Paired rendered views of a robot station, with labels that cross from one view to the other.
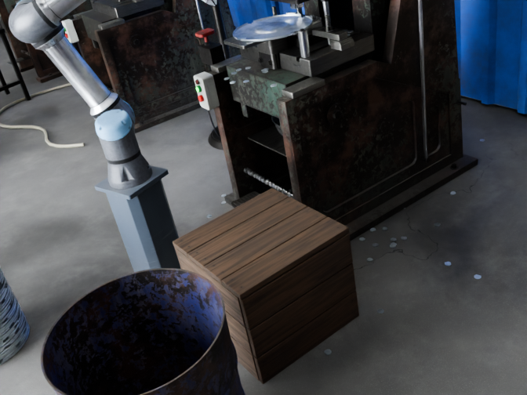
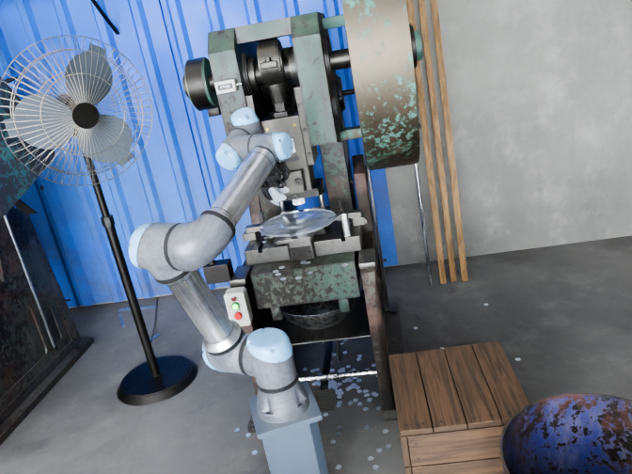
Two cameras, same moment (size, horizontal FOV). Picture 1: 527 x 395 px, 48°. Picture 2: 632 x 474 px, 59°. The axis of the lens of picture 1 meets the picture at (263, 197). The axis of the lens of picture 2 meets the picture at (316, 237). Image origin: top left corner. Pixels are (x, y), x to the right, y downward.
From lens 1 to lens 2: 168 cm
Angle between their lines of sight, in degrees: 49
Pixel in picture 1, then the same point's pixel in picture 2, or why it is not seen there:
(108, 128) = (282, 346)
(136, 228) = (317, 459)
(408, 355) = not seen: hidden behind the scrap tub
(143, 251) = not seen: outside the picture
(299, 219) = (459, 356)
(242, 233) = (442, 388)
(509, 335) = (588, 374)
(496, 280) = (529, 355)
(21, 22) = (208, 239)
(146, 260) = not seen: outside the picture
